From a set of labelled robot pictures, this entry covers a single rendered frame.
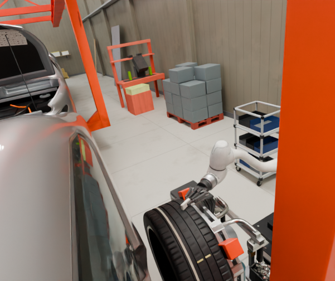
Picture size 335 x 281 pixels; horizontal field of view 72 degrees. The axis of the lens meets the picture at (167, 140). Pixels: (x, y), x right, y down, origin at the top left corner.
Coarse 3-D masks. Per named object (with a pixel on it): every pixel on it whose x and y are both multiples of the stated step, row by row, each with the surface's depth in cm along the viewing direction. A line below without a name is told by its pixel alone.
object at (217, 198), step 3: (216, 198) 151; (219, 198) 150; (216, 201) 152; (219, 201) 149; (222, 201) 147; (222, 204) 146; (225, 204) 144; (225, 207) 142; (228, 207) 142; (225, 210) 139; (228, 210) 140; (222, 213) 138; (225, 213) 138; (216, 216) 136; (219, 216) 136; (222, 216) 137
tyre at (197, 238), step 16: (160, 208) 130; (176, 208) 124; (192, 208) 122; (144, 224) 145; (160, 224) 115; (176, 224) 114; (192, 224) 113; (160, 240) 111; (176, 240) 107; (192, 240) 107; (208, 240) 108; (176, 256) 103; (192, 256) 104; (208, 256) 104; (160, 272) 150; (176, 272) 100; (192, 272) 101; (208, 272) 102; (224, 272) 104
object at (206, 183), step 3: (201, 180) 136; (204, 180) 135; (198, 183) 135; (201, 183) 133; (204, 183) 132; (207, 183) 133; (195, 186) 135; (198, 186) 135; (201, 186) 134; (204, 186) 133; (207, 186) 132; (210, 186) 134; (198, 189) 132; (204, 189) 131; (207, 189) 132; (210, 189) 135; (201, 192) 129
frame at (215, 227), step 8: (200, 208) 133; (208, 216) 126; (208, 224) 118; (216, 224) 117; (216, 232) 115; (224, 232) 116; (216, 240) 115; (224, 240) 117; (232, 264) 111; (240, 264) 111; (232, 272) 109; (240, 272) 111; (240, 280) 114
